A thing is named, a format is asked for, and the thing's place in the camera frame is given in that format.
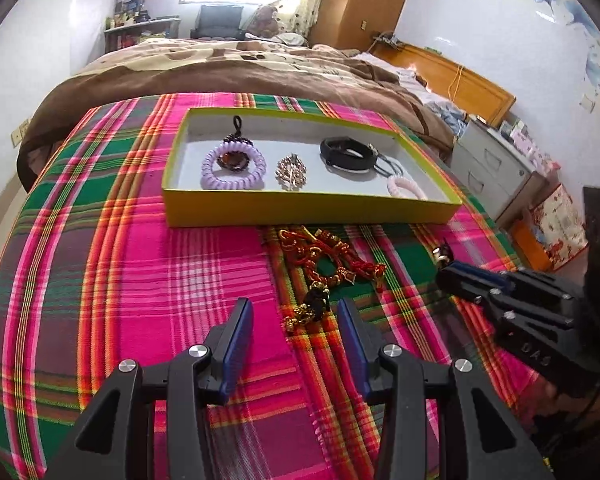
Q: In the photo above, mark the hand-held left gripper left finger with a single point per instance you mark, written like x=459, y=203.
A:
x=237, y=345

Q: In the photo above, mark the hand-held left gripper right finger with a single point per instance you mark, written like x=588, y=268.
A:
x=352, y=347

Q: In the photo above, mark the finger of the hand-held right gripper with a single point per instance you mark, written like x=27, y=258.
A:
x=480, y=275
x=462, y=285

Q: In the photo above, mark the yellow shallow cardboard box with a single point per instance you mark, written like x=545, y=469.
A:
x=290, y=207

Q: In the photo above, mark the black wristband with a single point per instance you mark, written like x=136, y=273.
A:
x=335, y=157

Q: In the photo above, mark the rhinestone hair clip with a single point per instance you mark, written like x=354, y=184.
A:
x=291, y=172

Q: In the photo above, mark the red knot gold charm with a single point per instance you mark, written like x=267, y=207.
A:
x=330, y=255

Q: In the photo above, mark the grey nightstand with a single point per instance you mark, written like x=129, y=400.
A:
x=495, y=175

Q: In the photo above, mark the pink green plaid cloth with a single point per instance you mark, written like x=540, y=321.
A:
x=155, y=285

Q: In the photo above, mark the light blue clothing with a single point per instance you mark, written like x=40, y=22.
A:
x=445, y=117

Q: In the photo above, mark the wooden headboard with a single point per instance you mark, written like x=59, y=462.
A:
x=460, y=80

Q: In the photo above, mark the white bed sheet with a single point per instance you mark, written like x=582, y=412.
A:
x=395, y=72

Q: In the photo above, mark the bed with brown blanket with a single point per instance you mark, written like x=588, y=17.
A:
x=205, y=75

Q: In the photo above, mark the wooden wardrobe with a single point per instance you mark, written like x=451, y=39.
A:
x=360, y=0

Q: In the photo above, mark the grey armchair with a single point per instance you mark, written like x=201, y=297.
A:
x=217, y=22

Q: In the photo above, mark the brown teddy bear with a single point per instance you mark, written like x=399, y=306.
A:
x=262, y=22

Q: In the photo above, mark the cluttered shelf unit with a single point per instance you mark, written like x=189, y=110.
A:
x=135, y=35

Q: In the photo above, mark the wall socket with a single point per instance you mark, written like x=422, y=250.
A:
x=21, y=132

